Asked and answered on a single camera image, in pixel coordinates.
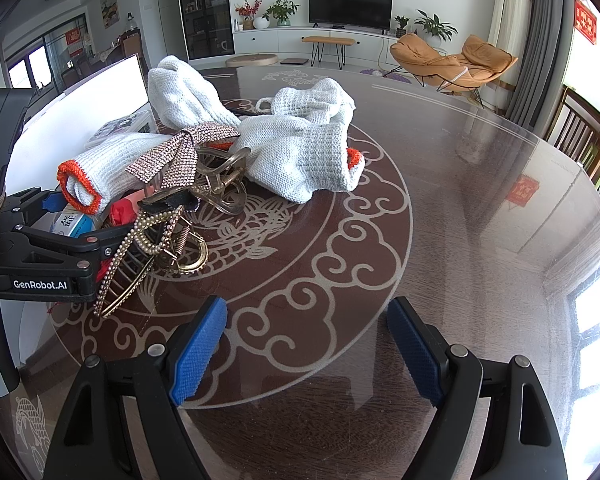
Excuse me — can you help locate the white television cabinet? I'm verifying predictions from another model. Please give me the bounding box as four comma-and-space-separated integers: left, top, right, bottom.
232, 27, 448, 57

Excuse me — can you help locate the green potted plant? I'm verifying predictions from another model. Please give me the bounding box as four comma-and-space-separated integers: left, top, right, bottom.
262, 0, 301, 27

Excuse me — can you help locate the orange lounge chair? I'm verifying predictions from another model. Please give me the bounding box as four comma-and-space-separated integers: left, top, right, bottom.
390, 32, 473, 93
447, 35, 520, 96

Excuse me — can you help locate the red window poster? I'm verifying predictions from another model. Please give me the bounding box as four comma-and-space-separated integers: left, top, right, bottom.
574, 0, 598, 43

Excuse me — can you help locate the red snack packet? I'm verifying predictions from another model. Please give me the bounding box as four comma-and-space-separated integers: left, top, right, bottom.
109, 199, 143, 228

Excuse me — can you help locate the round floor cushion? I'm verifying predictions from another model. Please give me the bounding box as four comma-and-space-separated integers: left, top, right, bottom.
225, 53, 281, 67

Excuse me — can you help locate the red flower arrangement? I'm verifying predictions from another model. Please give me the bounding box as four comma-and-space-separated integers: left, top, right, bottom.
235, 0, 263, 31

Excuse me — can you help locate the red door poster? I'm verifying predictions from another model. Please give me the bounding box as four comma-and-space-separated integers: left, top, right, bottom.
65, 27, 88, 56

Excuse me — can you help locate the large leafy potted plant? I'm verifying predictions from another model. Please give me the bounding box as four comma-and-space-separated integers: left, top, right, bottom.
414, 9, 458, 46

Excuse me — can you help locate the black glass display cabinet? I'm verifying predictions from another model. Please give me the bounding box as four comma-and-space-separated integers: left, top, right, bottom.
175, 0, 229, 61

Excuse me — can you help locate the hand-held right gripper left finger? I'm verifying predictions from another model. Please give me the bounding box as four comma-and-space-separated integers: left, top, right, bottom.
42, 296, 228, 480

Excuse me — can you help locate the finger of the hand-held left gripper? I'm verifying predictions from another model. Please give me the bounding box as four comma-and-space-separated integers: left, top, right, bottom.
11, 225, 131, 288
5, 187, 68, 231

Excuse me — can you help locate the wooden slatted chair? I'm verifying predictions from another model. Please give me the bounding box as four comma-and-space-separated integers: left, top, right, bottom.
545, 85, 600, 186

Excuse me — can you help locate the purple floor mat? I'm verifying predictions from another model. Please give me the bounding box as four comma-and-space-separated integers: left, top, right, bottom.
360, 67, 411, 83

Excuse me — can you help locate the cream patterned curtain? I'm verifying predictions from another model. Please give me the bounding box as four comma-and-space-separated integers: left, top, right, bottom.
487, 0, 536, 56

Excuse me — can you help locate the grey curtain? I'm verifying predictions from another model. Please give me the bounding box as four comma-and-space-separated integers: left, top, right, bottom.
505, 0, 578, 131

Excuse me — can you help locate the small blue white box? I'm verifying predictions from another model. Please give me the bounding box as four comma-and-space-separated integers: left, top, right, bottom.
49, 210, 97, 237

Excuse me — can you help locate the dining table with chairs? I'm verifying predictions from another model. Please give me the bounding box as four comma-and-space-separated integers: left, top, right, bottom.
60, 30, 146, 86

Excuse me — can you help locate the wooden bench with metal legs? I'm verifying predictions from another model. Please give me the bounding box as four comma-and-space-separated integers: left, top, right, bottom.
301, 36, 357, 68

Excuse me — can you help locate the black flat television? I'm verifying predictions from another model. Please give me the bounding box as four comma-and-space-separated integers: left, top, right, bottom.
308, 0, 394, 28

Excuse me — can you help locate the white knit glove orange cuff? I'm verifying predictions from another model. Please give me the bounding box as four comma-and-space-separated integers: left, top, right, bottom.
56, 131, 181, 214
146, 55, 242, 130
228, 115, 367, 204

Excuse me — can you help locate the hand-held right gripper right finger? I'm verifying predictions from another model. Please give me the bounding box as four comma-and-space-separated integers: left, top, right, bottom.
386, 296, 568, 480

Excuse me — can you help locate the pearl hair claw clip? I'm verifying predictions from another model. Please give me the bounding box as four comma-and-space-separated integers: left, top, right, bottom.
93, 204, 209, 319

